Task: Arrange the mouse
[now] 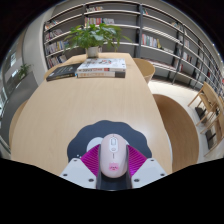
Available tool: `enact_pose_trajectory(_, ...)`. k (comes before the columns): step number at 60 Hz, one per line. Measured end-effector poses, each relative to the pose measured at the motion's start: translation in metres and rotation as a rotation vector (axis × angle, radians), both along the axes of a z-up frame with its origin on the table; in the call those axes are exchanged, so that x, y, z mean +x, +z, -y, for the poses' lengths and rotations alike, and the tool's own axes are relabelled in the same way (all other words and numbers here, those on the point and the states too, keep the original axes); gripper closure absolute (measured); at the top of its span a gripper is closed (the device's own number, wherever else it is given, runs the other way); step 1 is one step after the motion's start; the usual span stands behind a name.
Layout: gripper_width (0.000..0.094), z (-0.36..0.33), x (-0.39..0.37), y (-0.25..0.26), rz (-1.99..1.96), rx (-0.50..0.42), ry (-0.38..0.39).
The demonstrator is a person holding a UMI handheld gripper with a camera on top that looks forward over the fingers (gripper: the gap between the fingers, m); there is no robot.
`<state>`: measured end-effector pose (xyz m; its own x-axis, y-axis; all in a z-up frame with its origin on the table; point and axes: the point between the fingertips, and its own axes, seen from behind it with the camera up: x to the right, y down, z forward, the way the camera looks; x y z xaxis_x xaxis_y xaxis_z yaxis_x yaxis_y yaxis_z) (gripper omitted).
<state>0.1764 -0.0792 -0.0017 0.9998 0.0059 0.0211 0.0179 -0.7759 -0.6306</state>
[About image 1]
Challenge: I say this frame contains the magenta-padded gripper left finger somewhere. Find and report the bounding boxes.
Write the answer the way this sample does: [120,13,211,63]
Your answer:
[59,144,103,190]

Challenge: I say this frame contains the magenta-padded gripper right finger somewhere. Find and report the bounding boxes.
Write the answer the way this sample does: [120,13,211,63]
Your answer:
[125,145,168,190]

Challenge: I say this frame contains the pale pink computer mouse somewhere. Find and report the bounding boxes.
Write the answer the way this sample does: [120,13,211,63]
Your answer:
[99,133,129,179]

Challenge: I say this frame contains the dark cloud-shaped mouse pad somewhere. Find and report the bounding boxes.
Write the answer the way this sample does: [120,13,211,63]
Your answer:
[66,120,153,164]

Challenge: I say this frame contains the group of slatted wooden chairs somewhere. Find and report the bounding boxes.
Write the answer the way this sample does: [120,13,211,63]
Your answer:
[188,81,224,158]

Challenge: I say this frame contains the black hardcover book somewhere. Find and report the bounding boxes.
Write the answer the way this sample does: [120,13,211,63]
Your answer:
[45,63,83,82]

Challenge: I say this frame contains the white illustrated cover book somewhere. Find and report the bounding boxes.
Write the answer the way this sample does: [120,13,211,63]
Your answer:
[77,58,127,73]

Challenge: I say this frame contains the small green potted plant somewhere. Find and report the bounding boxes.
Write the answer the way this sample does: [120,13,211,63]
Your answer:
[18,63,33,80]

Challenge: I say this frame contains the grey bookshelf unit with books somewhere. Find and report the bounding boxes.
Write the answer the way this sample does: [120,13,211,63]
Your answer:
[42,0,224,98]

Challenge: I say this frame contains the green potted plant white pot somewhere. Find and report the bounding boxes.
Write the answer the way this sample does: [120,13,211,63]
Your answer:
[64,22,133,59]

